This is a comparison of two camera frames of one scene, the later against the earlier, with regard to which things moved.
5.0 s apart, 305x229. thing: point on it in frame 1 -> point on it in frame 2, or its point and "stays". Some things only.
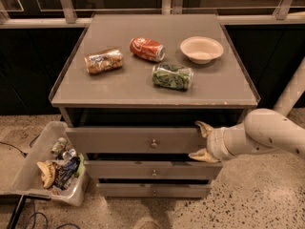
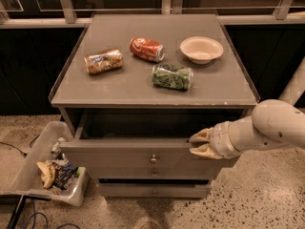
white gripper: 215,142 stays
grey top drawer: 136,140 -> 133,152
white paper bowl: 202,50 stays
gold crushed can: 104,60 stays
